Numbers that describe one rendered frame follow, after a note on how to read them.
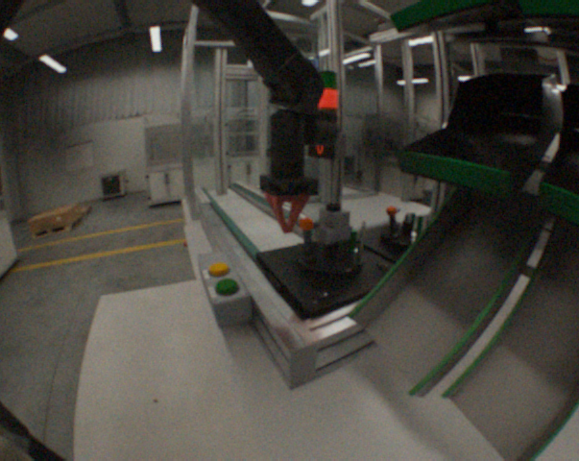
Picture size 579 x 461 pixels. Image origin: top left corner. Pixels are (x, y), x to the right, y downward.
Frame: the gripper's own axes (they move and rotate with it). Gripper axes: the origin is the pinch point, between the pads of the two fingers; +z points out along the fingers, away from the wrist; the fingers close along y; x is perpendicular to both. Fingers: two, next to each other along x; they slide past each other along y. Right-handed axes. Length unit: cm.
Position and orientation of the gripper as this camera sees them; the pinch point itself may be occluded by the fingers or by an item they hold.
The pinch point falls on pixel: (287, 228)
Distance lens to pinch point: 43.6
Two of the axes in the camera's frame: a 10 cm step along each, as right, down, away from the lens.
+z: 0.0, 9.4, 3.5
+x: -8.9, 1.6, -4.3
